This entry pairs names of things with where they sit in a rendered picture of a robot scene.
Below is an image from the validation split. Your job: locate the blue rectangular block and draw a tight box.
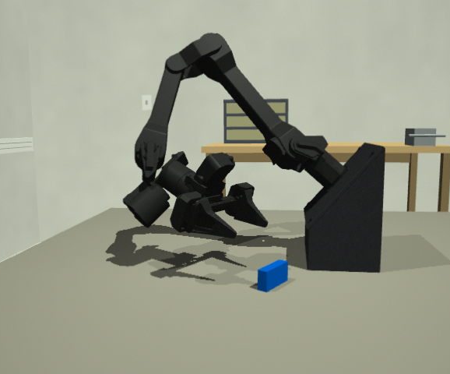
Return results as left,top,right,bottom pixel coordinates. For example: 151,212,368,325
258,259,288,292

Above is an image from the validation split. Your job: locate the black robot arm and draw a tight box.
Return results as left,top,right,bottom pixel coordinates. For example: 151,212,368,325
123,33,350,228

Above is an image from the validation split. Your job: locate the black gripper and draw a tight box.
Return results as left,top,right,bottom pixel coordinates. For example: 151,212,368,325
170,171,268,238

